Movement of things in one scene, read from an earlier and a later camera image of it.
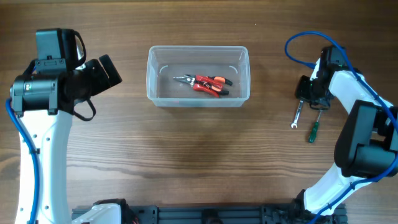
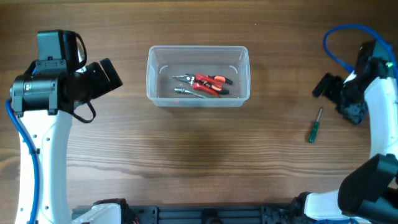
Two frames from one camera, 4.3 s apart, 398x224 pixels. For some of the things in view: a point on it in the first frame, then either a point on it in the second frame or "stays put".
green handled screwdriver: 313,132 stays put
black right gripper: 302,88 -> 330,88
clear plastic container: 198,76 stays put
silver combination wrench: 296,119 -> 183,89
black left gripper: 101,72 stays put
